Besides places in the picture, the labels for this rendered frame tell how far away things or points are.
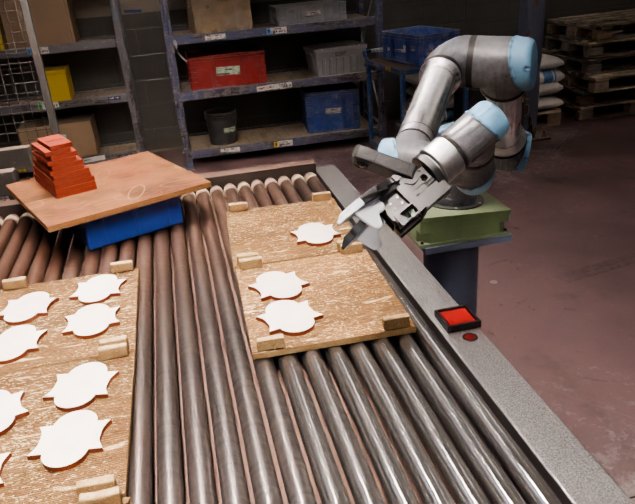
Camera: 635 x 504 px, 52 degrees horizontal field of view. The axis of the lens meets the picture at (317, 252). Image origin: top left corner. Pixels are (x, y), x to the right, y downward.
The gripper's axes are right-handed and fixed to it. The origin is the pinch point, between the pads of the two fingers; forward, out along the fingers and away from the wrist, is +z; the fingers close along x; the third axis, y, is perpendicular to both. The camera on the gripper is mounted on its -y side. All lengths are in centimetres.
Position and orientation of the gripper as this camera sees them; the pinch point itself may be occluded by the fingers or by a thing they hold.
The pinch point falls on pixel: (336, 235)
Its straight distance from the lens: 111.5
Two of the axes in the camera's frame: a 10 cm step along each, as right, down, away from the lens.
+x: 0.9, 2.6, 9.6
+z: -7.6, 6.4, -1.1
